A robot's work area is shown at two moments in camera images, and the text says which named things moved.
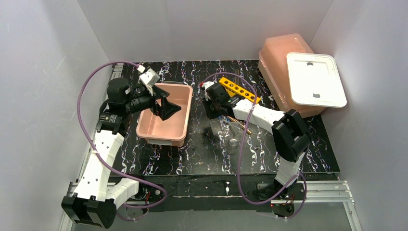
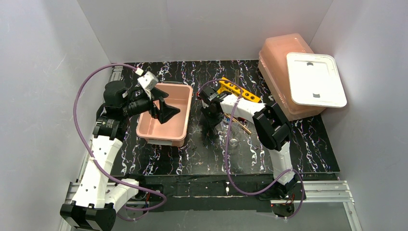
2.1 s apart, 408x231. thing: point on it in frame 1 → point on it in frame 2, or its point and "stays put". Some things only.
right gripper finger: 221,110 → 219,127
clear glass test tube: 236,79 stays put
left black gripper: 158,101 stays put
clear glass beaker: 233,142 stays put
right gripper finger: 211,109 → 208,125
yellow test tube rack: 233,89 stays put
